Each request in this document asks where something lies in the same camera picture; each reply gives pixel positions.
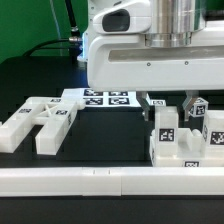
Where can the white chair back frame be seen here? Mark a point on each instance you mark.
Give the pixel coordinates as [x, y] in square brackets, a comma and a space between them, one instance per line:
[54, 115]

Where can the white front rail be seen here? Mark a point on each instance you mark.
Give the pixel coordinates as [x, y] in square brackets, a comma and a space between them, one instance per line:
[124, 181]

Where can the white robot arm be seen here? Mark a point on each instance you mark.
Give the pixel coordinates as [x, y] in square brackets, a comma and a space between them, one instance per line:
[153, 45]

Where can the white chair seat part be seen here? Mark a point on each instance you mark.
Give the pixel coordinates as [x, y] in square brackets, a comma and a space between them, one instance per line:
[189, 151]

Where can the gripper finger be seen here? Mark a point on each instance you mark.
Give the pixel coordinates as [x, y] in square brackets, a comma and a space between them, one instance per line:
[143, 99]
[191, 97]

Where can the white marker base plate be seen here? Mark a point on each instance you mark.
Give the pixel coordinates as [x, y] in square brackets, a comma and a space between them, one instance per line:
[102, 99]

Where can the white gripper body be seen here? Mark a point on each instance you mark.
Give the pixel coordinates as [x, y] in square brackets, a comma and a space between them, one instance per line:
[125, 63]

